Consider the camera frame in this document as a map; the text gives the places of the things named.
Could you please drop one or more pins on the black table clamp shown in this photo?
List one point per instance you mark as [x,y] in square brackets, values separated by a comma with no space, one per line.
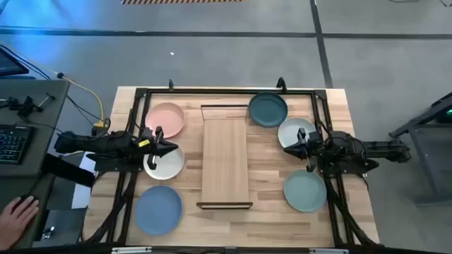
[171,84]
[281,84]

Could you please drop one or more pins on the silver metal bracket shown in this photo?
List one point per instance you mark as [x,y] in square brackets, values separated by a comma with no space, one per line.
[131,250]
[329,251]

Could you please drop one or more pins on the light grey plate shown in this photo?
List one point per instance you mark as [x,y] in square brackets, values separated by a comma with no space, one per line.
[289,130]

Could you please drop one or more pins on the pink plate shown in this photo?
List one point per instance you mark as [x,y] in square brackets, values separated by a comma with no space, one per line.
[166,116]

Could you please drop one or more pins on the black keyboard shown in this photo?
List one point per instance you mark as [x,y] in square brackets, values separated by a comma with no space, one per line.
[14,144]

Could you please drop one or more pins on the black metal cart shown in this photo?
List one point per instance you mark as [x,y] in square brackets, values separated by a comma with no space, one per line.
[431,158]

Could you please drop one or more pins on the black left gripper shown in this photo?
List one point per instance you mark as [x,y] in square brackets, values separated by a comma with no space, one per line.
[152,148]

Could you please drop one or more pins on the dark grey desk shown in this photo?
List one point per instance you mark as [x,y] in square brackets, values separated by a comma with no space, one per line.
[53,106]

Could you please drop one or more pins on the white paper sheet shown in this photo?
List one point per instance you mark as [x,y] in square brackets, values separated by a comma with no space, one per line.
[81,197]

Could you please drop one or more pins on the white plate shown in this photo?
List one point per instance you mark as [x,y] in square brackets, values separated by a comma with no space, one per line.
[169,166]

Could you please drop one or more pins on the dark teal plate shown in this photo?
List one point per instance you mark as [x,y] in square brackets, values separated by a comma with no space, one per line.
[268,109]

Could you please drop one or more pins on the light green plate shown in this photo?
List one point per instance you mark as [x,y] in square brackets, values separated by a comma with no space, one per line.
[305,192]

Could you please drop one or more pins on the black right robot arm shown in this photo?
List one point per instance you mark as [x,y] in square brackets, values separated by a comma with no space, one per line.
[370,148]

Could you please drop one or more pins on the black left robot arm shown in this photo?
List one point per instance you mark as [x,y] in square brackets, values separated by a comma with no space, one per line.
[106,143]

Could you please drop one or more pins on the black computer monitor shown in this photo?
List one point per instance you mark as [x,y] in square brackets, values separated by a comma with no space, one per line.
[8,65]

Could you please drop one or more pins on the black desk clamp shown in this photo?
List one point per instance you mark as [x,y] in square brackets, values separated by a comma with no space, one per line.
[26,107]

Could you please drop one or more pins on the black aluminium table frame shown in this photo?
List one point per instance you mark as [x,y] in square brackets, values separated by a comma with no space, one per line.
[229,91]

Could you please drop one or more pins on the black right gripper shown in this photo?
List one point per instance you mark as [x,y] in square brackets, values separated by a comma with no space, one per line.
[310,146]

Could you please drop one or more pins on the person's hand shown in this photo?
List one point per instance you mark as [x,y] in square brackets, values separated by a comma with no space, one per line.
[16,220]

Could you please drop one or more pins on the small metal clip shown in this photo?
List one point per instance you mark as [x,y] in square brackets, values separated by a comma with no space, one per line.
[47,233]

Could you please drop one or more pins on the blue plate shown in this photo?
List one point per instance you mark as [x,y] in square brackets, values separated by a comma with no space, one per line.
[159,211]

